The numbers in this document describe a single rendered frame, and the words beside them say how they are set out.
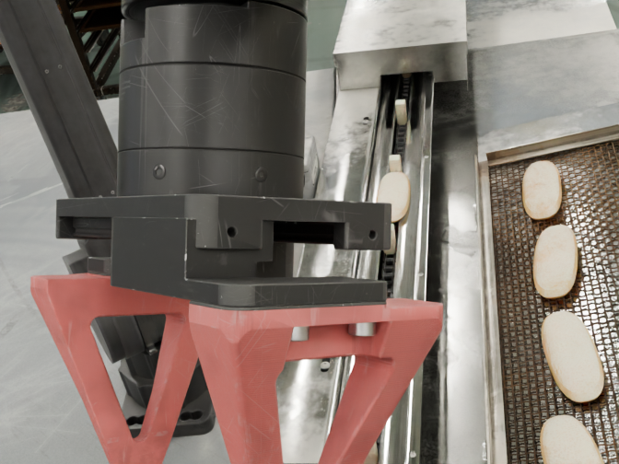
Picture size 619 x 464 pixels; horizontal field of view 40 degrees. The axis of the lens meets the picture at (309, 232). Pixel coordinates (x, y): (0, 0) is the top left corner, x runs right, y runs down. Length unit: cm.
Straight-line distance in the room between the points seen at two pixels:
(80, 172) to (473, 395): 38
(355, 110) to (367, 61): 8
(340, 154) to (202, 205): 84
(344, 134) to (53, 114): 49
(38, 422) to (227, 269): 66
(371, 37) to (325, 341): 100
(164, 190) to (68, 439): 61
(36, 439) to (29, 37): 37
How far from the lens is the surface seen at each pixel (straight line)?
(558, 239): 79
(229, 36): 24
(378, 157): 105
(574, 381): 66
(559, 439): 63
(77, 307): 30
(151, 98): 24
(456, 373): 79
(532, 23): 146
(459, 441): 74
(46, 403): 88
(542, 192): 85
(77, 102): 68
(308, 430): 71
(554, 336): 70
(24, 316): 100
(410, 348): 22
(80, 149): 68
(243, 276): 21
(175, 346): 32
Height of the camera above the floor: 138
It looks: 35 degrees down
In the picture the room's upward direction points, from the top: 11 degrees counter-clockwise
